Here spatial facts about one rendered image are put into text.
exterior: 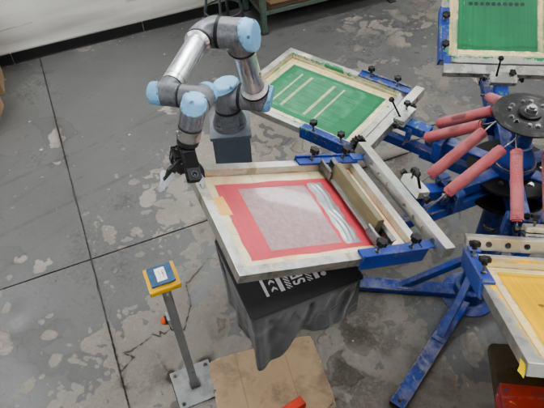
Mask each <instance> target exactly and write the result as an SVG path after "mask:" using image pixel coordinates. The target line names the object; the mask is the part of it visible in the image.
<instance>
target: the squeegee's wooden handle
mask: <svg viewBox="0 0 544 408"><path fill-rule="evenodd" d="M332 173H333V175H332V178H331V179H332V180H335V182H336V183H337V185H338V186H339V188H340V189H341V190H342V192H343V193H344V194H345V195H346V197H347V199H348V200H349V201H350V203H351V204H352V206H353V207H354V208H355V209H356V211H357V212H358V214H359V215H360V217H361V218H362V219H363V221H364V222H365V223H366V224H367V226H368V224H371V225H372V227H373V228H374V230H375V231H376V233H377V234H378V233H379V231H380V229H381V227H382V225H383V223H384V219H383V218H382V217H381V215H380V214H379V212H378V211H377V210H376V208H375V207H374V206H373V205H372V203H371V202H370V201H369V200H368V198H367V197H366V195H365V194H364V193H363V191H362V190H361V188H360V187H359V186H358V185H357V184H356V182H355V181H354V179H353V178H352V177H351V175H350V174H349V172H348V171H347V170H346V169H345V168H344V167H343V165H342V164H341V163H336V164H335V165H334V168H333V171H332ZM368 227H369V226H368Z"/></svg>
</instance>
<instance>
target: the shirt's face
mask: <svg viewBox="0 0 544 408"><path fill-rule="evenodd" d="M216 242H217V244H218V246H219V243H218V241H217V240H216ZM219 249H220V251H221V253H222V254H223V252H222V249H221V248H220V246H219ZM223 258H224V260H225V262H226V263H227V260H226V258H225V256H224V255H223ZM227 266H228V269H229V270H230V272H231V274H232V271H231V269H230V267H229V265H228V263H227ZM326 272H327V275H324V276H321V277H320V278H315V279H313V280H311V281H309V282H306V283H303V284H300V285H298V286H296V287H292V288H290V289H287V290H285V291H281V292H279V293H277V294H274V295H271V296H268V297H266V296H265V294H264V292H263V290H262V289H261V286H260V284H259V282H258V281H254V282H249V283H238V284H237V282H236V280H235V278H234V276H233V274H232V277H233V278H234V281H235V283H236V285H237V287H238V289H239V292H240V294H241V296H242V298H243V300H244V303H245V305H246V307H247V309H248V311H249V314H250V316H251V317H253V318H255V317H259V316H261V315H264V314H266V313H268V312H272V311H274V310H276V309H279V308H282V307H285V306H287V305H289V304H293V303H295V302H297V301H300V300H303V299H306V298H308V297H310V296H313V295H316V294H318V293H321V292H323V291H327V290H329V289H331V288H333V287H337V286H339V285H342V284H343V283H348V282H350V281H352V280H354V279H357V278H360V277H363V275H362V273H361V272H360V270H358V267H357V266H354V267H348V268H342V269H336V270H327V271H326Z"/></svg>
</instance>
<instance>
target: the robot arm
mask: <svg viewBox="0 0 544 408"><path fill-rule="evenodd" d="M260 45H261V29H260V26H259V24H258V22H257V21H256V20H255V19H250V18H247V17H243V18H241V17H231V16H219V15H212V16H209V17H206V18H205V19H202V20H200V21H198V22H197V23H195V24H194V25H193V26H192V27H191V28H190V29H189V30H188V32H187V33H186V35H185V43H184V44H183V45H182V47H181V49H180V50H179V52H178V53H177V55H176V56H175V58H174V59H173V61H172V63H171V65H170V66H169V67H168V69H167V71H166V72H165V74H164V76H163V77H162V79H161V80H160V81H159V82H158V81H152V82H149V84H148V85H147V100H148V102H149V103H150V104H154V105H159V106H168V107H175V108H181V110H180V116H179V121H178V128H177V130H176V143H177V145H175V146H174V147H171V148H170V154H169V161H170V163H171V165H170V166H169V167H168V168H167V170H166V171H165V170H162V171H161V173H160V181H161V182H160V184H159V192H160V193H161V192H163V191H164V190H165V189H166V187H168V186H169V183H170V182H171V181H174V180H175V179H176V175H175V173H176V172H177V173H179V174H180V175H182V174H185V177H186V180H187V182H188V183H196V182H198V183H199V184H200V186H201V188H202V189H204V186H205V172H204V168H203V166H202V165H201V164H200V163H199V162H198V158H197V154H196V151H195V148H197V147H198V145H199V142H200V140H201V136H202V127H203V122H204V118H205V116H206V115H207V113H208V112H209V111H210V109H211V108H212V106H215V116H214V120H213V125H214V128H215V130H216V131H217V132H219V133H221V134H237V133H239V132H240V131H242V130H243V129H244V128H245V127H246V125H247V121H246V116H245V114H244V113H243V111H242V110H247V111H254V112H261V113H267V112H269V111H270V109H271V105H272V102H273V97H274V86H271V85H268V84H267V82H266V81H265V80H264V79H263V78H262V76H261V71H260V67H259V64H258V60H257V55H256V52H257V51H258V50H259V48H260ZM209 49H226V50H227V52H228V54H229V55H230V57H232V58H234V59H235V63H236V67H237V70H238V72H239V75H240V80H241V83H240V82H239V80H238V78H236V77H235V76H232V75H226V76H223V77H221V78H219V79H216V80H215V81H214V83H211V82H202V83H199V84H198V85H197V86H194V85H187V84H186V83H187V81H188V80H189V77H190V76H191V74H192V73H193V71H194V69H195V67H196V65H197V64H198V62H199V60H200V59H201V57H202V55H203V54H204V53H207V52H208V51H209ZM175 147H177V148H175ZM171 152H172V157H171Z"/></svg>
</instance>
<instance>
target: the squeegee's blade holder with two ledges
mask: <svg viewBox="0 0 544 408"><path fill-rule="evenodd" d="M331 183H332V184H333V186H334V187H335V189H336V190H337V191H338V192H339V194H340V195H341V197H342V198H343V200H344V201H345V203H346V204H347V205H348V206H349V208H350V209H351V211H352V212H353V214H354V215H355V217H356V218H357V219H358V220H359V222H360V223H361V225H362V226H363V228H364V229H365V230H368V226H367V224H366V223H365V222H364V221H363V219H362V218H361V217H360V215H359V214H358V212H357V211H356V209H355V208H354V207H353V206H352V204H351V203H350V201H349V200H348V199H347V197H346V195H345V194H344V193H343V192H342V190H341V189H340V188H339V186H338V185H337V183H336V182H335V180H331Z"/></svg>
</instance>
